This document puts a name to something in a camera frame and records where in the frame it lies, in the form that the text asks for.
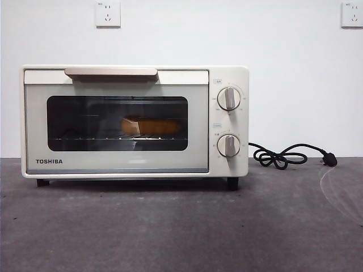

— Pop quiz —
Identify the yellow corn cob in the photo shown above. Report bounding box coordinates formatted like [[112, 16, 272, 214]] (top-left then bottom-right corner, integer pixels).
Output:
[[120, 118, 182, 135]]

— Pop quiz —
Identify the glass oven door with handle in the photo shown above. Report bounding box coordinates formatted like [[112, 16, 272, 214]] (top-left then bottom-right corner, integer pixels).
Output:
[[23, 67, 210, 174]]

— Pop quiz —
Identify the cream oven timer knob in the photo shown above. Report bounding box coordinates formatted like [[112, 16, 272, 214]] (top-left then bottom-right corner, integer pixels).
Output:
[[217, 134, 241, 158]]

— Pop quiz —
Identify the cream oven temperature knob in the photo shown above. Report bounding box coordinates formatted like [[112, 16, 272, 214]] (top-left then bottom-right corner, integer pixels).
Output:
[[217, 86, 242, 111]]

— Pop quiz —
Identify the cream Toshiba toaster oven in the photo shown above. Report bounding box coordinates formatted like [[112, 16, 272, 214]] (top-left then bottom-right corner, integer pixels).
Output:
[[20, 64, 250, 179]]

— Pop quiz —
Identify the metal wire oven rack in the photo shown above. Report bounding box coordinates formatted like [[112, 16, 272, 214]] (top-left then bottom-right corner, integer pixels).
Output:
[[55, 137, 188, 142]]

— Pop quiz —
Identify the black power cable with plug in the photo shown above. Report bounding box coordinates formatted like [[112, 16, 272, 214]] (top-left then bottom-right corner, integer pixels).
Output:
[[248, 141, 338, 170]]

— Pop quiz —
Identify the white wall socket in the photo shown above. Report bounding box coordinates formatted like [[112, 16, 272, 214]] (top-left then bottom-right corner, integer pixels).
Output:
[[340, 2, 363, 29], [95, 1, 121, 28]]

